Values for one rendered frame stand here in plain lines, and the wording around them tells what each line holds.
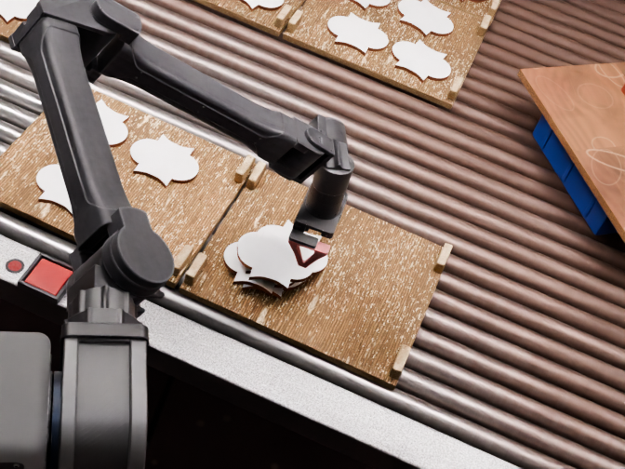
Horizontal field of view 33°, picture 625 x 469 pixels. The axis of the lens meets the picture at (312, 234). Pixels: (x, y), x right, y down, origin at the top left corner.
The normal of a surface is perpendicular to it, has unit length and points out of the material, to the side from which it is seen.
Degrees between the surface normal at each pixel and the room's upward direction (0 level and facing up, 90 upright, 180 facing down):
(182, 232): 0
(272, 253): 0
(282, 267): 0
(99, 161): 28
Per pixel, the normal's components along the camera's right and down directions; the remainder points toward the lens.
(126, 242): 0.67, -0.53
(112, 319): 0.39, -0.62
